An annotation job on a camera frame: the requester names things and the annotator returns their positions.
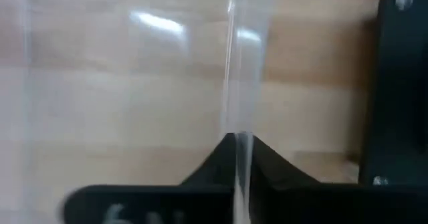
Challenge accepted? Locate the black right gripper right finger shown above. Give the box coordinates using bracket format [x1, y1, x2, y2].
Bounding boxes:
[249, 134, 428, 224]

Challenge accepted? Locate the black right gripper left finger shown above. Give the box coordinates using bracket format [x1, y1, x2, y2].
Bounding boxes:
[62, 132, 237, 224]

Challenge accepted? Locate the clear plastic bin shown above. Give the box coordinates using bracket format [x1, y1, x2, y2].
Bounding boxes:
[0, 0, 278, 224]

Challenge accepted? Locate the black aluminium table frame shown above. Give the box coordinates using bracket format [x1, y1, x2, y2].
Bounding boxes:
[357, 0, 428, 187]

